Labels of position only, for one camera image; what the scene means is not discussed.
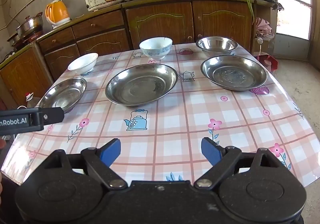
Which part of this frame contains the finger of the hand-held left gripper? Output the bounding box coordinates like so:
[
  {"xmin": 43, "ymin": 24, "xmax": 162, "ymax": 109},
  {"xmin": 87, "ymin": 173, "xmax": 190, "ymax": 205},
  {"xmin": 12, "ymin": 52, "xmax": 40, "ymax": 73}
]
[{"xmin": 40, "ymin": 107, "xmax": 65, "ymax": 125}]

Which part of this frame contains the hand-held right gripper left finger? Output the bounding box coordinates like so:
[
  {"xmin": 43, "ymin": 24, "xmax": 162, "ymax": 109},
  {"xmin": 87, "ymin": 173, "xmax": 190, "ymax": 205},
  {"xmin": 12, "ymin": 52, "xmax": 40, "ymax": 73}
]
[{"xmin": 41, "ymin": 138, "xmax": 127, "ymax": 189}]

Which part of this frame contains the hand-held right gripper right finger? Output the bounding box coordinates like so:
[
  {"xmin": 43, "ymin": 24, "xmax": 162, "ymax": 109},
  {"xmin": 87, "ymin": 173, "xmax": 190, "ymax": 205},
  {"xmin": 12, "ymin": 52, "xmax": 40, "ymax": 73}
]
[{"xmin": 194, "ymin": 137, "xmax": 283, "ymax": 189}]

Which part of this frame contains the small steel plate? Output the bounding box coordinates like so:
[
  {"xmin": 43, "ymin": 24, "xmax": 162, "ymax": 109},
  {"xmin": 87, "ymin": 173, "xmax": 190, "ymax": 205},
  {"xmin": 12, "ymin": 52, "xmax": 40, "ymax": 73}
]
[{"xmin": 38, "ymin": 77, "xmax": 87, "ymax": 112}]

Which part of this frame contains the plain white bowl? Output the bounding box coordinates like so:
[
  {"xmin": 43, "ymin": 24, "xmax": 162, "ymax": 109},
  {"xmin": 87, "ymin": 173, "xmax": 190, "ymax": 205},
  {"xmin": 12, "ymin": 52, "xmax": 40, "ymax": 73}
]
[{"xmin": 67, "ymin": 53, "xmax": 99, "ymax": 75}]

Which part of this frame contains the large scratched steel plate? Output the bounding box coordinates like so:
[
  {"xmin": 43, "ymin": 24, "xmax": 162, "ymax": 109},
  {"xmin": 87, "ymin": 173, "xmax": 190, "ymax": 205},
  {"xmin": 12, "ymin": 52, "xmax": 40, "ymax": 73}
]
[{"xmin": 200, "ymin": 55, "xmax": 268, "ymax": 92}]

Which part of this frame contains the steel bowl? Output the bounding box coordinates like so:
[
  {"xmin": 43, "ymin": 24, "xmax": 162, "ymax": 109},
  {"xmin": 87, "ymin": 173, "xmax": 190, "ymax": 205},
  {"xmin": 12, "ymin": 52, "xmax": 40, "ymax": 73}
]
[{"xmin": 196, "ymin": 36, "xmax": 238, "ymax": 59}]

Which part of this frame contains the blue patterned white bowl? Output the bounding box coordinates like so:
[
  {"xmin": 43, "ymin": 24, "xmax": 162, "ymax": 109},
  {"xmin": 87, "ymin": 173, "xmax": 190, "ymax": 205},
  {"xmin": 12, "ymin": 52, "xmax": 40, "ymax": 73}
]
[{"xmin": 139, "ymin": 37, "xmax": 173, "ymax": 60}]

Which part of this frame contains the cooking oil bottle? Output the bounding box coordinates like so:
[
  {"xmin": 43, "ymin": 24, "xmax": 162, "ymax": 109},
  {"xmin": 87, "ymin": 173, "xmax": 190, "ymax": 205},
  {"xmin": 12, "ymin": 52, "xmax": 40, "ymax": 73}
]
[{"xmin": 25, "ymin": 92, "xmax": 40, "ymax": 108}]

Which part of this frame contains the pink checked tablecloth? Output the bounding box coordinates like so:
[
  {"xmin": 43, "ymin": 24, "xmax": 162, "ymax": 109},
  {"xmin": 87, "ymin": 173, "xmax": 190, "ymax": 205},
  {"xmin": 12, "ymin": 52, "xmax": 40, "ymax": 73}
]
[{"xmin": 1, "ymin": 43, "xmax": 320, "ymax": 188}]

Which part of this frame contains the red stove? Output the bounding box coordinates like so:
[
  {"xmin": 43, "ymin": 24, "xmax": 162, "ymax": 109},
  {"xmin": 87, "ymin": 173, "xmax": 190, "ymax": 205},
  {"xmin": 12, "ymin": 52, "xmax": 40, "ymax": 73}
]
[{"xmin": 12, "ymin": 30, "xmax": 43, "ymax": 48}]

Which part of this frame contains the small steel pot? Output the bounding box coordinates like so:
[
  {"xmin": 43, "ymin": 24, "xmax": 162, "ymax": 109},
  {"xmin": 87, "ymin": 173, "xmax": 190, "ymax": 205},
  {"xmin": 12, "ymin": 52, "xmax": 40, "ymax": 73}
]
[{"xmin": 7, "ymin": 32, "xmax": 20, "ymax": 46}]

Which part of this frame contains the steel cooking pot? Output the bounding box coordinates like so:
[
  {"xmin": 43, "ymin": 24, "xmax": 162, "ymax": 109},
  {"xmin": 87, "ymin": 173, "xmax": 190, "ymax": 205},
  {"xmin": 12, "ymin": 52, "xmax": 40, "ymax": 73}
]
[{"xmin": 16, "ymin": 12, "xmax": 43, "ymax": 38}]

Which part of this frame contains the orange electric kettle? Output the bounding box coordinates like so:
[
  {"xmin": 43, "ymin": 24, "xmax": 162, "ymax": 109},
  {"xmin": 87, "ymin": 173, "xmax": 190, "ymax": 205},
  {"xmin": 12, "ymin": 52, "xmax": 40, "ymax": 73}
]
[{"xmin": 45, "ymin": 0, "xmax": 72, "ymax": 29}]

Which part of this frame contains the red bag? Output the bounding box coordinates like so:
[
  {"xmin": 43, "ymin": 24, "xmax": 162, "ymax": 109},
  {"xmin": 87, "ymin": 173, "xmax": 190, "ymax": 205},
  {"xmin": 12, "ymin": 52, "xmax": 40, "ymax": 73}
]
[{"xmin": 254, "ymin": 54, "xmax": 278, "ymax": 73}]

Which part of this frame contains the pink hanging cloth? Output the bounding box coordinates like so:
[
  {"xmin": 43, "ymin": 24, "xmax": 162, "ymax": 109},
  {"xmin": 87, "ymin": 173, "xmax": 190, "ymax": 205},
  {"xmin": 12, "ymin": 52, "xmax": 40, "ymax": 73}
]
[{"xmin": 255, "ymin": 17, "xmax": 274, "ymax": 39}]

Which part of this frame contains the wooden kitchen cabinet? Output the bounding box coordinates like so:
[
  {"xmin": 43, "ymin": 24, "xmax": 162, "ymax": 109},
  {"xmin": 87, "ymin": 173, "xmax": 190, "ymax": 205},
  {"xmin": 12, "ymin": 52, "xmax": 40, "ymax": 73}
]
[{"xmin": 0, "ymin": 0, "xmax": 278, "ymax": 112}]

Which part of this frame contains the window with metal frame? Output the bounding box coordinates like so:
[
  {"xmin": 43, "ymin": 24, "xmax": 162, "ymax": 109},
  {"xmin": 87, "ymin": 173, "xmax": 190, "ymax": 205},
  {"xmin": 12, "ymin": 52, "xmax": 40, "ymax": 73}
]
[{"xmin": 274, "ymin": 0, "xmax": 314, "ymax": 40}]

